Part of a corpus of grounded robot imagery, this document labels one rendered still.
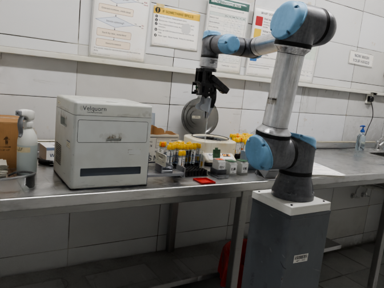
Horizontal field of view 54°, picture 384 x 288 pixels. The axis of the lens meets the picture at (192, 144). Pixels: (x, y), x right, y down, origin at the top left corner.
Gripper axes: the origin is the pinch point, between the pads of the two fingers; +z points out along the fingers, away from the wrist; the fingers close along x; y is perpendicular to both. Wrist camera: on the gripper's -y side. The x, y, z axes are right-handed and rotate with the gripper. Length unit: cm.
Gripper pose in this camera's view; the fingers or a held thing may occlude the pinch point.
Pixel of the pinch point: (207, 115)
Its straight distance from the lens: 165.3
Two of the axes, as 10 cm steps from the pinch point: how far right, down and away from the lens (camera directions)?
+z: -1.0, 9.8, 1.6
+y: -8.4, 0.0, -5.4
